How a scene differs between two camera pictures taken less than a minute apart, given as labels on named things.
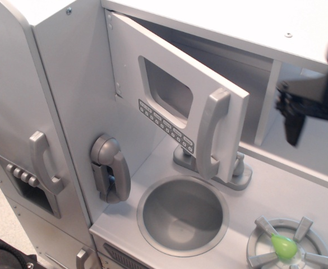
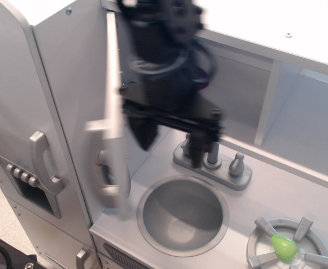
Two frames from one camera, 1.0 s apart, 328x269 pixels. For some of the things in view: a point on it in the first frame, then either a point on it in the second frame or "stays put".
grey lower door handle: (81, 257) stays put
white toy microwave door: (203, 111) -> (112, 168)
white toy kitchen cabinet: (91, 182) stays put
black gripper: (320, 97) -> (172, 98)
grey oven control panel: (124, 258) stays put
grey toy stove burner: (312, 250) stays put
